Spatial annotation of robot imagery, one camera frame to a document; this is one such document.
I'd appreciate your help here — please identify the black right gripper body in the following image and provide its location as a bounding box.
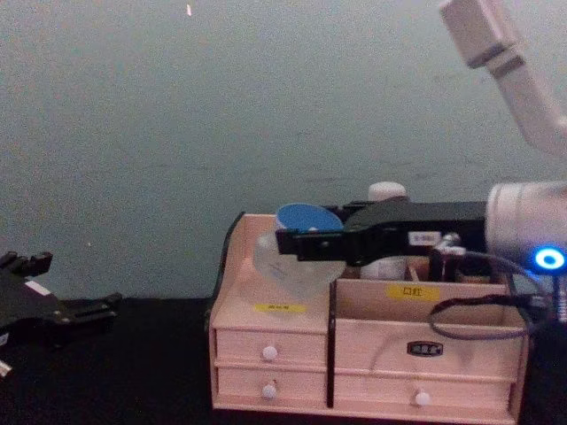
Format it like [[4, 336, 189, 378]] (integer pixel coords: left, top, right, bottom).
[[342, 201, 489, 267]]

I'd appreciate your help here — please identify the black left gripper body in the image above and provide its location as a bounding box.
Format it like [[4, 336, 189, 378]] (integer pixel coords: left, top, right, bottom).
[[0, 267, 68, 347]]

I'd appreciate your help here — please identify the clear bottle with blue cap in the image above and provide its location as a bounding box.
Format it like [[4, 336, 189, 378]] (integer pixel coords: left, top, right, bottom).
[[252, 202, 346, 303]]

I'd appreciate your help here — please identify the white plastic bottle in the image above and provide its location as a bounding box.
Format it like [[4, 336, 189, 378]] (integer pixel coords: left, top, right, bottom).
[[360, 181, 409, 281]]

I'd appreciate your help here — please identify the black table cloth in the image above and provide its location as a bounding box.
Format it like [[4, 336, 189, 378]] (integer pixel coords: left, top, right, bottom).
[[0, 295, 567, 425]]

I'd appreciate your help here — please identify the pale wooden desk organizer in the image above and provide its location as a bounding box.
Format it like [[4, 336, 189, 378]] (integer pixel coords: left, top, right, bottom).
[[205, 211, 532, 422]]

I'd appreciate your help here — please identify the small wooden drawer white knob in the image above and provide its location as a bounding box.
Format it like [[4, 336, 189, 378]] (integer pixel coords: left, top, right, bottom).
[[216, 367, 329, 403], [214, 328, 329, 367]]

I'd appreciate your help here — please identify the wide wooden drawer black badge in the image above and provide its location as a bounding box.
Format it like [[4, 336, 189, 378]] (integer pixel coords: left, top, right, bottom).
[[333, 318, 525, 378]]

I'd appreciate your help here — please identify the wide wooden drawer white knob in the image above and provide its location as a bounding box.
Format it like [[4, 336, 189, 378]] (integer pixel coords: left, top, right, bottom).
[[333, 375, 516, 413]]

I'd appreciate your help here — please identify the thin dark gripper cable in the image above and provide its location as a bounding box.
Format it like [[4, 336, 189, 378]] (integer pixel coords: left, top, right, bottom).
[[428, 233, 547, 341]]

